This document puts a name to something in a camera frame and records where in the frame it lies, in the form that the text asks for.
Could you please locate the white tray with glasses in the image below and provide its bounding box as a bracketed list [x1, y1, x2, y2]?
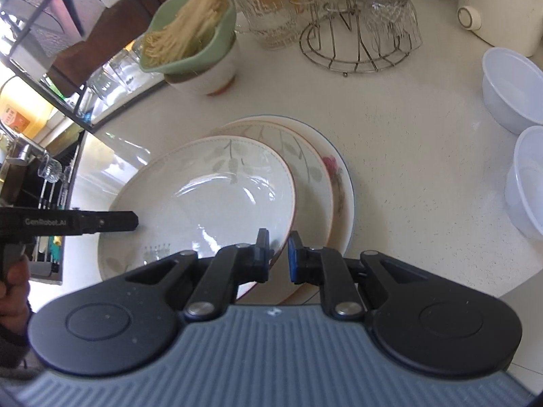
[65, 35, 164, 127]

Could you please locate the white ceramic cup orange base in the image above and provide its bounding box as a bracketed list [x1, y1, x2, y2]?
[164, 35, 240, 97]

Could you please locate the white plastic bowl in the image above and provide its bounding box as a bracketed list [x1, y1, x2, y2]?
[481, 47, 543, 135]
[504, 126, 543, 241]

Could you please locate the green chopstick holder basket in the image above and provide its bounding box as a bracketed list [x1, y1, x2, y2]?
[138, 0, 238, 86]

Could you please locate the bundle of bamboo chopsticks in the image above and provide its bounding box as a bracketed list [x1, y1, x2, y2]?
[141, 0, 232, 69]

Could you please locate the upturned clear glass cup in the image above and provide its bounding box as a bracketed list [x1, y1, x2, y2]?
[362, 0, 423, 57]

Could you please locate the white plastic bowl lower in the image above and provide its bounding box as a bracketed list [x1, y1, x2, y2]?
[504, 126, 543, 241]

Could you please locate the white plastic bowl upper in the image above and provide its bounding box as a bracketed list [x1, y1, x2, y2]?
[481, 47, 543, 135]

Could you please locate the white enamel pot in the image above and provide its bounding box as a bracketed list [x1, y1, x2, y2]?
[456, 0, 542, 57]

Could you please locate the black metal rack frame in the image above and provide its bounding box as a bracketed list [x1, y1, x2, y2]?
[0, 0, 171, 134]

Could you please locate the person's left hand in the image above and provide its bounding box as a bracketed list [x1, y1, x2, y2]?
[1, 254, 30, 318]

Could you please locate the rose pattern flat plate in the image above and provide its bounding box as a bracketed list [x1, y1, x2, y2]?
[229, 115, 355, 254]

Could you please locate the floral bowl plate orange rim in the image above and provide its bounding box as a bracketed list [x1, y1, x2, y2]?
[97, 136, 296, 279]

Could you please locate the round wire glass rack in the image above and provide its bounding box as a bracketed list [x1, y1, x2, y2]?
[299, 0, 415, 76]

